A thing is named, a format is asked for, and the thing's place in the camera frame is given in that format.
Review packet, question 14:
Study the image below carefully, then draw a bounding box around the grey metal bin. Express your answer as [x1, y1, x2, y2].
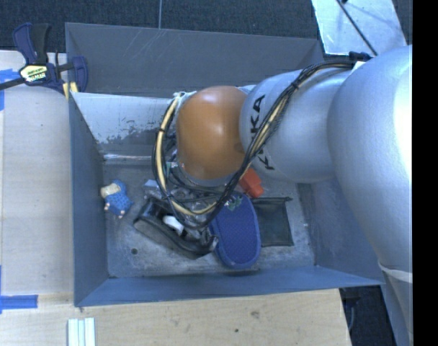
[64, 22, 386, 308]

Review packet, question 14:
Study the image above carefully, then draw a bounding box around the pale wood board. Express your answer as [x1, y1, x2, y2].
[1, 84, 76, 297]

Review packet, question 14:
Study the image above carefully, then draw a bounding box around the blue and cream toy animal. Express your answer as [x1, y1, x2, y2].
[99, 179, 135, 220]

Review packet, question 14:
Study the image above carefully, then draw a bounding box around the red-orange plastic piece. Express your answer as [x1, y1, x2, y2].
[238, 167, 265, 199]

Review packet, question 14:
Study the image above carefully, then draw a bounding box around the dark green flat block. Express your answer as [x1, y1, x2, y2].
[250, 196, 295, 249]

